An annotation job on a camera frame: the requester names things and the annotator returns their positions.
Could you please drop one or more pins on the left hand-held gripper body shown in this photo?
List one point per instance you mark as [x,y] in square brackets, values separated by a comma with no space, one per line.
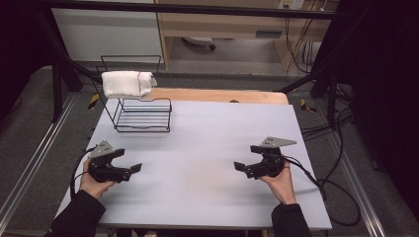
[103,171]

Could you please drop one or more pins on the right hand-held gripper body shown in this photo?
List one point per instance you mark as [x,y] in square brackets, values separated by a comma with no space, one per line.
[270,164]

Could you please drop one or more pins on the white towel with red stripe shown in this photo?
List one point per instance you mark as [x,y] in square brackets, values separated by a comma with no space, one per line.
[125,84]

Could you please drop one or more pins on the person's left hand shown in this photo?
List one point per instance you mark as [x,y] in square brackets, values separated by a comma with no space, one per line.
[94,186]

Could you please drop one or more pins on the person's right hand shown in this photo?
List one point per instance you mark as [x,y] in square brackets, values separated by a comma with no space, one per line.
[281,186]

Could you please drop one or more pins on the white table mat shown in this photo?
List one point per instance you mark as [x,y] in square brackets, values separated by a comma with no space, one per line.
[197,141]

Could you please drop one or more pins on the yellow black tape marker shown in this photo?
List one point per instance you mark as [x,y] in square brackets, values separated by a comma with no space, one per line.
[93,101]
[306,106]

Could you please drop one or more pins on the wooden table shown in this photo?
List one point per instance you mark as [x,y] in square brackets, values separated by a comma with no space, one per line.
[217,95]

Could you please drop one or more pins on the white cabinet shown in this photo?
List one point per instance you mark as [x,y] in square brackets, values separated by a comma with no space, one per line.
[105,33]

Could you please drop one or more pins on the white object under desk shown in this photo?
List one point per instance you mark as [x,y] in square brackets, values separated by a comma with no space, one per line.
[197,40]

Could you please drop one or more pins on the light wooden desk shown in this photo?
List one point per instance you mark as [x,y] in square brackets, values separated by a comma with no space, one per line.
[230,24]

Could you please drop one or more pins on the white power strip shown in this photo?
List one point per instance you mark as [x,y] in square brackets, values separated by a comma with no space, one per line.
[291,4]

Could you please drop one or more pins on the aluminium floor rail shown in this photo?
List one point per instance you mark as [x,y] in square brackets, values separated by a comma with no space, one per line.
[36,158]
[359,187]

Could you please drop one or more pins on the black metal frame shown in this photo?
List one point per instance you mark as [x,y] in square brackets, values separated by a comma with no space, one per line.
[184,9]

